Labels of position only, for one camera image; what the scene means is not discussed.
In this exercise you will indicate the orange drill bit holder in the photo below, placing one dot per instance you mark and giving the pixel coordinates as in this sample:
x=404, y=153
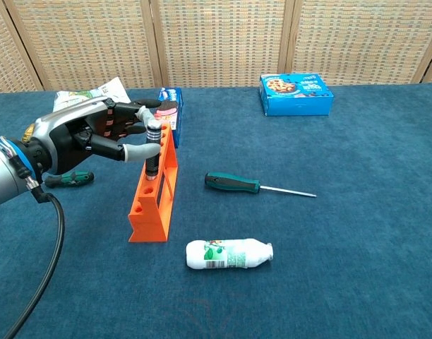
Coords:
x=149, y=212

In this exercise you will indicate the white green-label plastic bottle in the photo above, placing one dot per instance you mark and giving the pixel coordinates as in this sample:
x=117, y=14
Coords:
x=209, y=254

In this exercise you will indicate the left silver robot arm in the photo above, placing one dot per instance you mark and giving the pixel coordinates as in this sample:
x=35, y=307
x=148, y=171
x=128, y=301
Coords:
x=4, y=173

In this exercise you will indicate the blue carpet table cover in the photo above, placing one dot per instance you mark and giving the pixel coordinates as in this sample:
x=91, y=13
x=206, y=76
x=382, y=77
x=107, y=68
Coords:
x=343, y=212

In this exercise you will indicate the woven wooden folding screen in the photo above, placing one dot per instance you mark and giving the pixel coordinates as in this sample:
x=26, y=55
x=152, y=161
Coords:
x=219, y=42

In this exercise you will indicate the black silver knurled screwdriver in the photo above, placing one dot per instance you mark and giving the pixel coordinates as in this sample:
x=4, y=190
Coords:
x=153, y=162

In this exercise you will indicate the blue chocolate cookie box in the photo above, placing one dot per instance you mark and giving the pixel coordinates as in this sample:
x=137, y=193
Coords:
x=297, y=102

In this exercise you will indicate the white crumpled snack bag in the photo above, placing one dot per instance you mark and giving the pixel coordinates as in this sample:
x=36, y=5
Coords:
x=110, y=90

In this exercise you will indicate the blue pink sandwich cookie box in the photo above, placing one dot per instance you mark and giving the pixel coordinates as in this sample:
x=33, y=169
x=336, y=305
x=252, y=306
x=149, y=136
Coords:
x=174, y=100

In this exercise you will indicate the small green black screwdriver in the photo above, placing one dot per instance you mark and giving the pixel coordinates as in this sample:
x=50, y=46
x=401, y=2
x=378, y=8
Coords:
x=78, y=177

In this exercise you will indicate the large green black screwdriver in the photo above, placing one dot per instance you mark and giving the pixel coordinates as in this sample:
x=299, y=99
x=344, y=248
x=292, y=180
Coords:
x=230, y=183

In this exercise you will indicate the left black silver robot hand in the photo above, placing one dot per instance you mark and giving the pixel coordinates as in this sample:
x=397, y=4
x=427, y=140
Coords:
x=67, y=137

